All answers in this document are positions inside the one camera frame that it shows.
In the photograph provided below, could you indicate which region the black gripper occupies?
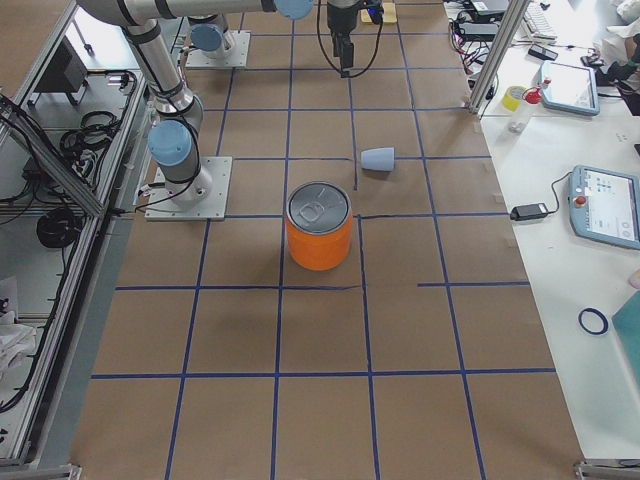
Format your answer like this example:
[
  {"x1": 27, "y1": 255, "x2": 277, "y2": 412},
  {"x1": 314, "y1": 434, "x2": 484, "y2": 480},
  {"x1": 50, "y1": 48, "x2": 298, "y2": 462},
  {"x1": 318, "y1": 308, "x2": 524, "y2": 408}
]
[{"x1": 327, "y1": 0, "x2": 361, "y2": 71}]

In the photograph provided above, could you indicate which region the light blue plastic cup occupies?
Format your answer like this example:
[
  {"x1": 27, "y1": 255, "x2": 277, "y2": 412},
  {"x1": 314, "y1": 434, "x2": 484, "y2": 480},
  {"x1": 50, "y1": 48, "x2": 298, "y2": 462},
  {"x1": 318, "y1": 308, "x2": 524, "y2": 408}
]
[{"x1": 361, "y1": 147, "x2": 395, "y2": 172}]

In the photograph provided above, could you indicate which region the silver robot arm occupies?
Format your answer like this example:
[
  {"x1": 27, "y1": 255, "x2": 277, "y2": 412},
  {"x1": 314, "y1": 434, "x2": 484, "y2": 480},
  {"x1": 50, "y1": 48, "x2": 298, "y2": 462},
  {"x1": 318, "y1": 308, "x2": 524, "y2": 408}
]
[
  {"x1": 188, "y1": 14, "x2": 236, "y2": 58},
  {"x1": 78, "y1": 1, "x2": 320, "y2": 206}
]

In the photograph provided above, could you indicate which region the large orange can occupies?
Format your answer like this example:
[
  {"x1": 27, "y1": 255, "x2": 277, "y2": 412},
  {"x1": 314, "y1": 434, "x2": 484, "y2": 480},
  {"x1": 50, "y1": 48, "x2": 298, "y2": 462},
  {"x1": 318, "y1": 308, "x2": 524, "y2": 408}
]
[{"x1": 286, "y1": 181, "x2": 353, "y2": 271}]

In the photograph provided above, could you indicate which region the yellow tape roll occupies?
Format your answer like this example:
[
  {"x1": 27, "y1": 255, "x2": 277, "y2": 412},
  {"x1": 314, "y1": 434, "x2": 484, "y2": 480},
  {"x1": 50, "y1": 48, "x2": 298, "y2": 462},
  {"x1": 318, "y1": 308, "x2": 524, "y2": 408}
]
[{"x1": 501, "y1": 86, "x2": 526, "y2": 112}]

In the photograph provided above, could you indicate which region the black smartphone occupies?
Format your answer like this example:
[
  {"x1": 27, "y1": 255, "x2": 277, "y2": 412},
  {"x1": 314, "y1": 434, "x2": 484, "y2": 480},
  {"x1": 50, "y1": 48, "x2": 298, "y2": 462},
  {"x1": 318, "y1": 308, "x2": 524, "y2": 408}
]
[{"x1": 527, "y1": 44, "x2": 558, "y2": 61}]

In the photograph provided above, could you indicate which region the far teach pendant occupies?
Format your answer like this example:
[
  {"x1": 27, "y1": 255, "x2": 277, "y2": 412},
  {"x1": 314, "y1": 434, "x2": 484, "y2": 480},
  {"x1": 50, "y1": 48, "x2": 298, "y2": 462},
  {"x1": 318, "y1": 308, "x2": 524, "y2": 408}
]
[{"x1": 538, "y1": 60, "x2": 600, "y2": 116}]

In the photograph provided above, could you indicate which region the teach pendant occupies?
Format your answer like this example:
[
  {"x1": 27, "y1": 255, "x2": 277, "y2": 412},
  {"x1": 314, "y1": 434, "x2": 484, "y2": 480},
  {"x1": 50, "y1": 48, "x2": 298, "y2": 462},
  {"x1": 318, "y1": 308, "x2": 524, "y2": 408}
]
[
  {"x1": 538, "y1": 60, "x2": 600, "y2": 116},
  {"x1": 568, "y1": 165, "x2": 639, "y2": 250}
]

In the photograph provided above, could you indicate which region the black power adapter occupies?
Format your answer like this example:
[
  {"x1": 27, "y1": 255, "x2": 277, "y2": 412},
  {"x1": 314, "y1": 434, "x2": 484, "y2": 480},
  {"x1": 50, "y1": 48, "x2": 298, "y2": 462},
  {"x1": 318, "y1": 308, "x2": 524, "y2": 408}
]
[{"x1": 509, "y1": 203, "x2": 549, "y2": 222}]

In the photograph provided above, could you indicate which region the near teach pendant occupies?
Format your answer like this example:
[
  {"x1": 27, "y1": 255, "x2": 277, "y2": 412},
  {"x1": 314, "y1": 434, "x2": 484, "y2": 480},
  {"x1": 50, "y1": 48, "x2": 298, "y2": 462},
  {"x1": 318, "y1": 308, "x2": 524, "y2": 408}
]
[{"x1": 568, "y1": 165, "x2": 639, "y2": 250}]

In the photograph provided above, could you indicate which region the teal mat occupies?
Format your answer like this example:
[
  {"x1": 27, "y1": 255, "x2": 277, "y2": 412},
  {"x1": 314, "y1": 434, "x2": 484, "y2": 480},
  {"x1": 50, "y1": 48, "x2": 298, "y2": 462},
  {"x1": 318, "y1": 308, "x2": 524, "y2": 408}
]
[{"x1": 613, "y1": 291, "x2": 640, "y2": 383}]

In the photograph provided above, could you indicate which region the white crumpled cloth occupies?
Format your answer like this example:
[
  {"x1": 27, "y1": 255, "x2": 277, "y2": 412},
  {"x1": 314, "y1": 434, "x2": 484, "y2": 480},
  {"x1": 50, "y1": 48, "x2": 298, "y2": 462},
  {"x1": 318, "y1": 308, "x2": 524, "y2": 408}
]
[{"x1": 0, "y1": 277, "x2": 37, "y2": 381}]

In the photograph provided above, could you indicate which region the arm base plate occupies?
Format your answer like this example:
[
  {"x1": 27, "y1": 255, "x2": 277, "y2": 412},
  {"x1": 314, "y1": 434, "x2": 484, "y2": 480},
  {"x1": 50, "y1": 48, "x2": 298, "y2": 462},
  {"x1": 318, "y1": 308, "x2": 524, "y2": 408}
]
[
  {"x1": 186, "y1": 29, "x2": 251, "y2": 70},
  {"x1": 144, "y1": 156, "x2": 233, "y2": 221}
]

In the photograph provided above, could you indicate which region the aluminium frame post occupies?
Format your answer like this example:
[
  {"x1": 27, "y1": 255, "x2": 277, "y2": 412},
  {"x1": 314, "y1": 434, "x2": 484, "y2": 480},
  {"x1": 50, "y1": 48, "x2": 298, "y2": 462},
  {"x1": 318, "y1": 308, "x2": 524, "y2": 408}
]
[{"x1": 467, "y1": 0, "x2": 529, "y2": 114}]

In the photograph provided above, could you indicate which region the blue tape ring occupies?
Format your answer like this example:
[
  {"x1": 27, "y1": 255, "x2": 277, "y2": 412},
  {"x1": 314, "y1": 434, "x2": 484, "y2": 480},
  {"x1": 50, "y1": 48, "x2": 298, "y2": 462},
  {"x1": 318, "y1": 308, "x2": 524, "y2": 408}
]
[{"x1": 578, "y1": 307, "x2": 610, "y2": 336}]

